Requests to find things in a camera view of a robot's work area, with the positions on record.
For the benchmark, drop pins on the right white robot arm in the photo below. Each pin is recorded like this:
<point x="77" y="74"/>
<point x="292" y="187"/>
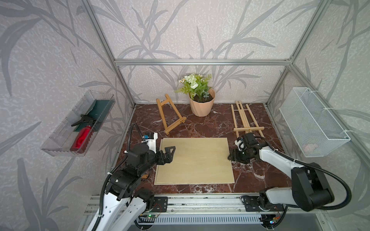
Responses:
<point x="309" y="190"/>

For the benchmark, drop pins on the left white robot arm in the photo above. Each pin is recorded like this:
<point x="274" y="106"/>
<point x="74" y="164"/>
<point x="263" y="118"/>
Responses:
<point x="121" y="201"/>

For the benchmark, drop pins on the green artificial plant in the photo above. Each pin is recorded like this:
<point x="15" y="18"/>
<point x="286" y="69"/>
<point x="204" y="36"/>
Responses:
<point x="196" y="87"/>

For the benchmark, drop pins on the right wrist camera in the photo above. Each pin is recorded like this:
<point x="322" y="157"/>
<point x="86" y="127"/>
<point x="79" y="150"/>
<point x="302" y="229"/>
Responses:
<point x="240" y="145"/>

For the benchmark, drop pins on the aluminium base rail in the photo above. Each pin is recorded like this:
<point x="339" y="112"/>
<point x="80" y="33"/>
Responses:
<point x="214" y="208"/>

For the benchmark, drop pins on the green dustpan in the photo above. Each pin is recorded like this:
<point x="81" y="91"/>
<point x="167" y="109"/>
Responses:
<point x="99" y="110"/>

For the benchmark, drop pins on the wooden easel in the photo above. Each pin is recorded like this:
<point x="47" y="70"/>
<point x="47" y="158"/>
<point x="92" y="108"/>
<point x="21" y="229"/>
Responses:
<point x="170" y="115"/>
<point x="246" y="127"/>

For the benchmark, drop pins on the pink item in basket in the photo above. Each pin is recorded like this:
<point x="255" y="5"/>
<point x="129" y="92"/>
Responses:
<point x="309" y="148"/>

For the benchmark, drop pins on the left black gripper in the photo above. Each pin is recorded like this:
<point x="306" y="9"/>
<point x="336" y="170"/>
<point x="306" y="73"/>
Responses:
<point x="168" y="158"/>

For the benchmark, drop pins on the clear plastic wall bin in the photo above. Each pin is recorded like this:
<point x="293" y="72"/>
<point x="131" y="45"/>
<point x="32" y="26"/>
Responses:
<point x="74" y="136"/>

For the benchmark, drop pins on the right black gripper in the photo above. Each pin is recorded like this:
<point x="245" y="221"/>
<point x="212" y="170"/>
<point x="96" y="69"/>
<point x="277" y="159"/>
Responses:
<point x="234" y="156"/>

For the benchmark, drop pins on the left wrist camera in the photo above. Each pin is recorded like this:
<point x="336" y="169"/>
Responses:
<point x="150" y="139"/>

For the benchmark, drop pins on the pink flower pot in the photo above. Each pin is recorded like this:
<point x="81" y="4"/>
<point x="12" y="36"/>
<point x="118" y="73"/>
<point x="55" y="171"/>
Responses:
<point x="202" y="109"/>

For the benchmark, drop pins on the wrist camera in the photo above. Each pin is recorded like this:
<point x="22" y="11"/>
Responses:
<point x="240" y="145"/>
<point x="150" y="139"/>

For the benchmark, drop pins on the white wire mesh basket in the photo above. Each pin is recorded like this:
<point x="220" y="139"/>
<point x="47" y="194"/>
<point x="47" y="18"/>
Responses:
<point x="311" y="122"/>

